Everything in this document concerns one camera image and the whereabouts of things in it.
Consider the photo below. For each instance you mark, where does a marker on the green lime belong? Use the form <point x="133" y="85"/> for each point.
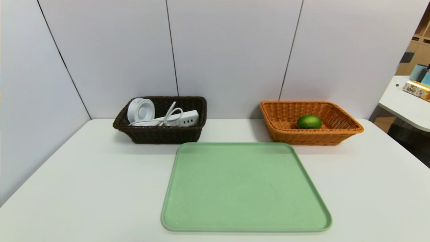
<point x="309" y="121"/>

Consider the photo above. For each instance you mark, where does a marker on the dark brown wicker basket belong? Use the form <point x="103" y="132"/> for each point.
<point x="158" y="134"/>

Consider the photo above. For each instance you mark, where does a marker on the orange wicker basket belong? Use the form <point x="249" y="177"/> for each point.
<point x="336" y="134"/>

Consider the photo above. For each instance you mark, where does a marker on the light green plastic tray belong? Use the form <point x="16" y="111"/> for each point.
<point x="235" y="195"/>

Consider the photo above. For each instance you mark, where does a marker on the white side table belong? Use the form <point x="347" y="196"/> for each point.
<point x="403" y="107"/>

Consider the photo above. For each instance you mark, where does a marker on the black chair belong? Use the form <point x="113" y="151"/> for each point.
<point x="413" y="141"/>

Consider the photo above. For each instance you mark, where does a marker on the dark grey box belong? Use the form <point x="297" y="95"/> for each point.
<point x="406" y="56"/>

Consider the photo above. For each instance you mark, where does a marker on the yellow printed box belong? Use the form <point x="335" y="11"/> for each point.
<point x="416" y="90"/>

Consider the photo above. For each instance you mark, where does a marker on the grey blue cup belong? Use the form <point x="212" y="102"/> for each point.
<point x="417" y="72"/>

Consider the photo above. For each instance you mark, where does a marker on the light blue cup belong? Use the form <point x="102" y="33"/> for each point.
<point x="426" y="79"/>

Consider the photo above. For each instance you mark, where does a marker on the wooden shelf unit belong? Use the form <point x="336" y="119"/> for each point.
<point x="421" y="50"/>

